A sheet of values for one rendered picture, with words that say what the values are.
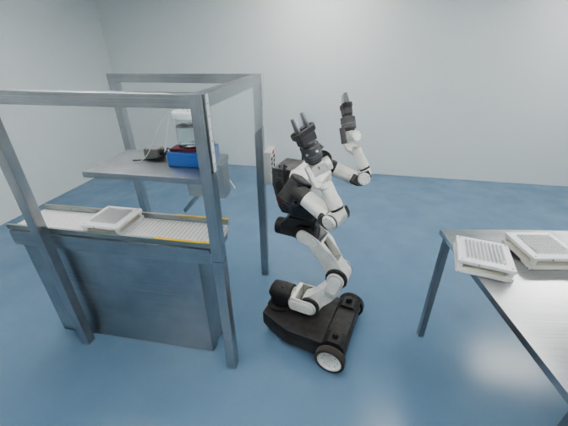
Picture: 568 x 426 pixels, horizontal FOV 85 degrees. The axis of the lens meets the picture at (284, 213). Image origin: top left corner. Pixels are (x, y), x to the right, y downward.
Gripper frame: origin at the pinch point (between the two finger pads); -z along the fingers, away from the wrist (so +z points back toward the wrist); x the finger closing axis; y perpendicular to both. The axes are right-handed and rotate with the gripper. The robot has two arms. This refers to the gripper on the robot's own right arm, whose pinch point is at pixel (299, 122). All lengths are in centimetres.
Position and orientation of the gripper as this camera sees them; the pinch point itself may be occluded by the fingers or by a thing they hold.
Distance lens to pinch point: 136.0
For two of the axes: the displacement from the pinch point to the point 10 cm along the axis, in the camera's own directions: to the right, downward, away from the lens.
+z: 3.9, 7.5, 5.3
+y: 5.5, 2.8, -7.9
